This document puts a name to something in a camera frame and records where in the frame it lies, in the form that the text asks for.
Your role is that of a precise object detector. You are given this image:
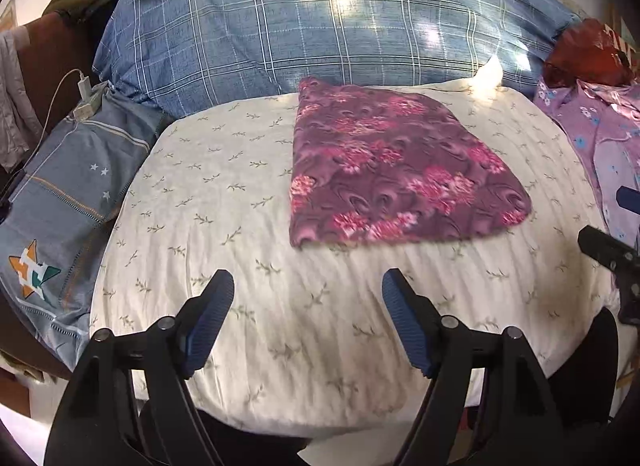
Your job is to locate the lilac floral garment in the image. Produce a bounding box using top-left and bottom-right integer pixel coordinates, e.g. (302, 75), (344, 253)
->
(534, 78), (640, 267)

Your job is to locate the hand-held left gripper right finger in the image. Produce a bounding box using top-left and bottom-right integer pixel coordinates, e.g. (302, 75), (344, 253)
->
(381, 268), (568, 466)

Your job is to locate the person's right leg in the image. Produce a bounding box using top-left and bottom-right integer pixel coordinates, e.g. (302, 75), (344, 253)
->
(545, 306), (621, 434)

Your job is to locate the red plastic bag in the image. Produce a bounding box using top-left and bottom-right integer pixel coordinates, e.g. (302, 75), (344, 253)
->
(542, 18), (638, 89)

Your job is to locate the white power strip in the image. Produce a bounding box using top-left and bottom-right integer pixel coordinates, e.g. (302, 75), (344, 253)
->
(74, 83), (108, 121)

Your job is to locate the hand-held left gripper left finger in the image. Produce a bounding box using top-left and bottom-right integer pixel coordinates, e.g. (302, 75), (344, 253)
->
(45, 269), (236, 466)

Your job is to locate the cream leaf-print pillow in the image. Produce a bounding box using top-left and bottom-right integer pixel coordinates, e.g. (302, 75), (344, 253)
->
(90, 56), (621, 439)

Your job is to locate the black phone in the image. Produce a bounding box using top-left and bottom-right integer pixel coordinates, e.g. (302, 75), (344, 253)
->
(0, 168), (25, 221)

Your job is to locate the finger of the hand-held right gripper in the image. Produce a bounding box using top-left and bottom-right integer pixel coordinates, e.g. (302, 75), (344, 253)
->
(616, 186), (640, 215)
(577, 225), (640, 325)

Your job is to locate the blue plaid quilt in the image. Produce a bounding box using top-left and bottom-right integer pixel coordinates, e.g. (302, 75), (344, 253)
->
(92, 0), (583, 119)

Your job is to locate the grey star-print pillow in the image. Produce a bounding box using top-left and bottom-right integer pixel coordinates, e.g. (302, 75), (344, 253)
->
(0, 80), (176, 372)

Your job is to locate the grey hanging cloth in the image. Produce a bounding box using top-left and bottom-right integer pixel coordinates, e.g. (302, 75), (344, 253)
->
(0, 28), (43, 171)

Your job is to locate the white charger with cable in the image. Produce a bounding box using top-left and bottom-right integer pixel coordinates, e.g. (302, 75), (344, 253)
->
(10, 68), (94, 181)

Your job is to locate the person's left leg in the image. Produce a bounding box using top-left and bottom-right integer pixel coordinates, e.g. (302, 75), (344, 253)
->
(137, 391), (313, 466)

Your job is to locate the person's leg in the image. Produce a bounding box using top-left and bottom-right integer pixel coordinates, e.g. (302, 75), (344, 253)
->
(137, 391), (313, 466)
(545, 306), (621, 434)

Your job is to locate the purple floral shirt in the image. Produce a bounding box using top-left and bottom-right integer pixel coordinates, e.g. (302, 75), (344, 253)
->
(289, 76), (532, 249)

